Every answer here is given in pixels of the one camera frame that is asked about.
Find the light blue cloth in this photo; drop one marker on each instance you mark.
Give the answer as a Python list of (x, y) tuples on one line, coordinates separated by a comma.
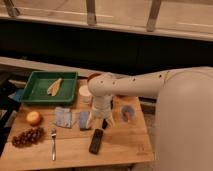
[(63, 117)]

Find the wooden table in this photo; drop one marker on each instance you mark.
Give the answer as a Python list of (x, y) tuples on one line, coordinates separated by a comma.
[(125, 143)]

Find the white cup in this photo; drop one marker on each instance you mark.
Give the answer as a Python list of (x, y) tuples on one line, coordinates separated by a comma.
[(85, 94)]

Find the red grape bunch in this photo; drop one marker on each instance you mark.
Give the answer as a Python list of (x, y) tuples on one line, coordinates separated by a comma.
[(28, 137)]

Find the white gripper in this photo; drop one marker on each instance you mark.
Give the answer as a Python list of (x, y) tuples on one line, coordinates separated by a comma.
[(101, 108)]

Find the yellow apple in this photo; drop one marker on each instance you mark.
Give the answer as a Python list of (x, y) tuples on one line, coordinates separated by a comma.
[(33, 118)]

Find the green plastic tray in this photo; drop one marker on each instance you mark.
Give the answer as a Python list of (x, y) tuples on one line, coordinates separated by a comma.
[(35, 92)]

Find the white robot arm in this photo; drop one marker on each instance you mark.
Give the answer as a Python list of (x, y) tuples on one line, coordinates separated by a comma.
[(184, 113)]

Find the red bowl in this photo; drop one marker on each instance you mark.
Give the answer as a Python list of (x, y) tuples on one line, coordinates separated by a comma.
[(93, 76)]

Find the silver fork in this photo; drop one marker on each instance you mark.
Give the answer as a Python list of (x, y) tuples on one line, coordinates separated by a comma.
[(53, 136)]

